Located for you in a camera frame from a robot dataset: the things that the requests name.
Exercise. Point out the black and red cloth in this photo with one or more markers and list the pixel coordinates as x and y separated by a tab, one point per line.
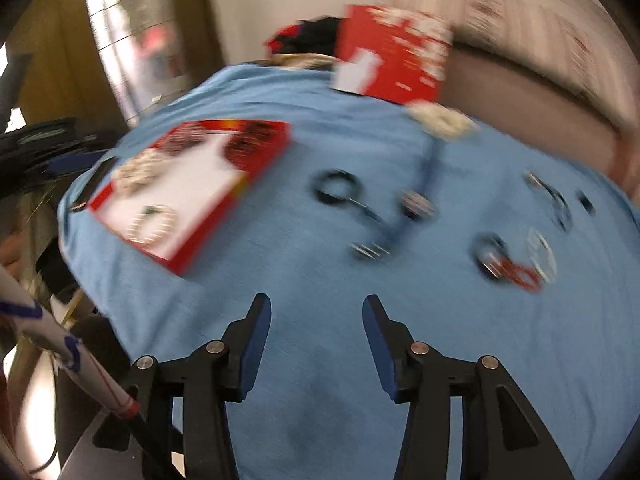
310	35

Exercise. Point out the grey brown furniture panel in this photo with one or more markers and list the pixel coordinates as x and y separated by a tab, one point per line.
525	95

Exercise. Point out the red jewelry box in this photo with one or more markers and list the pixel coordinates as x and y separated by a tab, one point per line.
210	180

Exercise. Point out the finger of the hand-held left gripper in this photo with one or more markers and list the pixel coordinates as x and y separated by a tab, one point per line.
70	162

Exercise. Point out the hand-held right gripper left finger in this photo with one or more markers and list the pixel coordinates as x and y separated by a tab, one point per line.
255	342

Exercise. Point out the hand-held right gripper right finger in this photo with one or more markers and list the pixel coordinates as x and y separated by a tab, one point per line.
376	342

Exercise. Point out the black flat object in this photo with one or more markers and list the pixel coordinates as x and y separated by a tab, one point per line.
92	185

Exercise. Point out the light blue cloth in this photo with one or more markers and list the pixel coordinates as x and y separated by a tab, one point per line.
300	270

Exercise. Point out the silver clasp pendant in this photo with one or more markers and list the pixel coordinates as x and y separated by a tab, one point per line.
365	208

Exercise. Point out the white stick with red marks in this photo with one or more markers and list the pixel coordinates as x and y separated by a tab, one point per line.
55	340

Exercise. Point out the silver hair clip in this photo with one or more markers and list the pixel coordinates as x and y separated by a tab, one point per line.
369	250

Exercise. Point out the red box lid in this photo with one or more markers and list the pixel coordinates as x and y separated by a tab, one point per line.
400	60

